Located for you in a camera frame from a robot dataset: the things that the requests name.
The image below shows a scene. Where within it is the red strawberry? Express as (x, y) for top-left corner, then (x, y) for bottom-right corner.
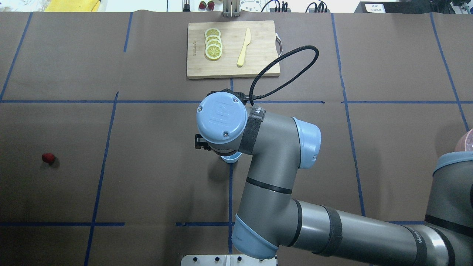
(41, 153), (56, 165)

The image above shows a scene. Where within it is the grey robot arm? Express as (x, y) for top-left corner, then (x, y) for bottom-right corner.
(195, 91), (472, 266)

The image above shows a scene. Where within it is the light blue paper cup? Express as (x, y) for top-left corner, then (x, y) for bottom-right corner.
(220, 152), (242, 164)

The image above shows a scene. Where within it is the yellow plastic knife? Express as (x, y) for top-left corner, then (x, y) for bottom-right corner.
(236, 27), (252, 67)

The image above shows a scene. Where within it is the bamboo cutting board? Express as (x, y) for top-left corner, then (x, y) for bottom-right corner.
(187, 20), (278, 79)

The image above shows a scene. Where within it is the spare strawberry on desk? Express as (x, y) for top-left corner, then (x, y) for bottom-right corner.
(198, 0), (207, 10)

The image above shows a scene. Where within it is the yellow cloth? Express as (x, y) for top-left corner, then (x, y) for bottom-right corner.
(45, 0), (101, 12)

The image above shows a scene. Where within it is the pink bowl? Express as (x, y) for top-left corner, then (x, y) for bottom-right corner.
(454, 129), (473, 152)

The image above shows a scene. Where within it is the black braided cable right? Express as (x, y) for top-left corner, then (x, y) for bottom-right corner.
(240, 45), (320, 107)

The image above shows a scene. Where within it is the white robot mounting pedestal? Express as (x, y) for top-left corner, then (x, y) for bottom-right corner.
(180, 254), (278, 266)

